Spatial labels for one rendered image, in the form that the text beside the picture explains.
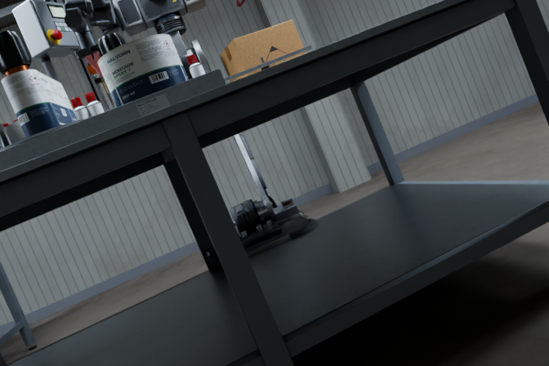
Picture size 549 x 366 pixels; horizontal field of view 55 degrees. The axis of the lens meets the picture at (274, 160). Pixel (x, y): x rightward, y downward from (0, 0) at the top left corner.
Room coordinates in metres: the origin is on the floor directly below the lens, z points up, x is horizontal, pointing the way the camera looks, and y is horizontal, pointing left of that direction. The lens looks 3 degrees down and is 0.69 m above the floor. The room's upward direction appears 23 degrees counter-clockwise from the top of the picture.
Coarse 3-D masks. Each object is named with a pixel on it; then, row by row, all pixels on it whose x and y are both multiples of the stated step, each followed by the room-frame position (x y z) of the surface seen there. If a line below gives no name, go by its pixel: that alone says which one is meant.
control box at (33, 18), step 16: (32, 0) 1.94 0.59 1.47; (16, 16) 1.97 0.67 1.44; (32, 16) 1.95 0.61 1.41; (48, 16) 1.99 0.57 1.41; (32, 32) 1.96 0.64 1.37; (48, 32) 1.95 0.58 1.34; (64, 32) 2.03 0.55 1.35; (32, 48) 1.97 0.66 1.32; (48, 48) 1.95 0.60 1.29; (64, 48) 2.02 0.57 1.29
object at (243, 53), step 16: (256, 32) 2.30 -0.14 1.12; (272, 32) 2.33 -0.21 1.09; (288, 32) 2.35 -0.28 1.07; (240, 48) 2.27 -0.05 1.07; (256, 48) 2.29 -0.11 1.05; (272, 48) 2.31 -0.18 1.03; (288, 48) 2.34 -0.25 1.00; (224, 64) 2.47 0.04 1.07; (240, 64) 2.29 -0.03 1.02; (256, 64) 2.28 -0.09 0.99; (272, 64) 2.30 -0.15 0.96
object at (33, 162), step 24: (456, 0) 1.34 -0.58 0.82; (384, 24) 1.30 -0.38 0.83; (408, 24) 1.36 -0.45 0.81; (336, 48) 1.27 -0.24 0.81; (264, 72) 1.23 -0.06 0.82; (216, 96) 1.20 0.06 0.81; (144, 120) 1.16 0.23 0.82; (72, 144) 1.13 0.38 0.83; (96, 144) 1.14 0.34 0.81; (24, 168) 1.10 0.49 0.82
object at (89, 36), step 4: (88, 32) 1.82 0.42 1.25; (76, 36) 1.82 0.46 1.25; (80, 36) 1.81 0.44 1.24; (84, 36) 1.81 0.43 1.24; (88, 36) 1.82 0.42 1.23; (92, 36) 1.83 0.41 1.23; (80, 40) 1.81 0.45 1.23; (84, 40) 1.81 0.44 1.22; (88, 40) 1.81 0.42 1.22; (92, 40) 1.82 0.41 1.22; (80, 44) 1.82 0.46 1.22; (84, 44) 1.81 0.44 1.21; (88, 44) 1.81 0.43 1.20; (92, 44) 1.82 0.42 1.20; (96, 44) 1.81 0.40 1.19; (84, 48) 1.80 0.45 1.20; (88, 48) 1.81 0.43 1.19; (92, 48) 1.81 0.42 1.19; (96, 48) 1.82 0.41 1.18; (76, 52) 1.80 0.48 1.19
